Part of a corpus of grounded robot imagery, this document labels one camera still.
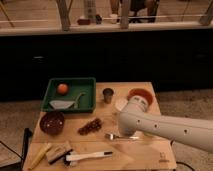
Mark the silver metal fork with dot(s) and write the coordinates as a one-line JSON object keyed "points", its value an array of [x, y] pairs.
{"points": [[111, 136]]}

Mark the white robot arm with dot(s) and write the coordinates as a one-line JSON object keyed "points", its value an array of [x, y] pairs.
{"points": [[134, 117]]}

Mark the orange bowl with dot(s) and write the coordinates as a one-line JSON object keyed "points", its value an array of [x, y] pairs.
{"points": [[141, 92]]}

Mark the dark purple bowl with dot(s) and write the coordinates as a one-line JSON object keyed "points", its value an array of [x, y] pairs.
{"points": [[52, 123]]}

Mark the small metal cup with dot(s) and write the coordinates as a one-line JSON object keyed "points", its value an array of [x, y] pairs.
{"points": [[108, 94]]}

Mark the green plastic tray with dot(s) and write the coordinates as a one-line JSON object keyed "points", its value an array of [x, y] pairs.
{"points": [[76, 86]]}

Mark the green bean pod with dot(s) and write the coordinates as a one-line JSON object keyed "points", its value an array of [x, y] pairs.
{"points": [[77, 100]]}

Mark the dark grape bunch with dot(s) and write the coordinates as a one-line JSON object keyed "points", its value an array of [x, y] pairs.
{"points": [[92, 126]]}

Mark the orange fruit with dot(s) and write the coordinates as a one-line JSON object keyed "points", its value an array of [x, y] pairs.
{"points": [[62, 89]]}

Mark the grey triangular cloth piece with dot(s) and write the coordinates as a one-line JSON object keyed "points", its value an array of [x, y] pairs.
{"points": [[60, 104]]}

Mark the wooden scrub brush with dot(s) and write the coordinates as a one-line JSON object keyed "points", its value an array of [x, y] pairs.
{"points": [[57, 152]]}

